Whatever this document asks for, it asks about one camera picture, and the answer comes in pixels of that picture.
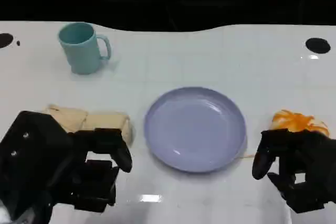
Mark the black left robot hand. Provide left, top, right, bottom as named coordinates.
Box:
left=0, top=110, right=133, bottom=213

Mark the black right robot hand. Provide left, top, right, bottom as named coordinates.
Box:
left=251, top=129, right=336, bottom=214

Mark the beige towel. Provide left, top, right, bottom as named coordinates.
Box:
left=41, top=104, right=136, bottom=146

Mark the orange and white bread roll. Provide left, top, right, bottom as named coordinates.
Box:
left=269, top=108, right=330, bottom=137

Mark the pale green mug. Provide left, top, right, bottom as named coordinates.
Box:
left=58, top=22, right=112, bottom=75

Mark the black round table grommet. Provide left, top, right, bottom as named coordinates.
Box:
left=305, top=37, right=331, bottom=54
left=0, top=33, right=14, bottom=49

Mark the lilac plate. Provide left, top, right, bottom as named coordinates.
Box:
left=143, top=86, right=247, bottom=174

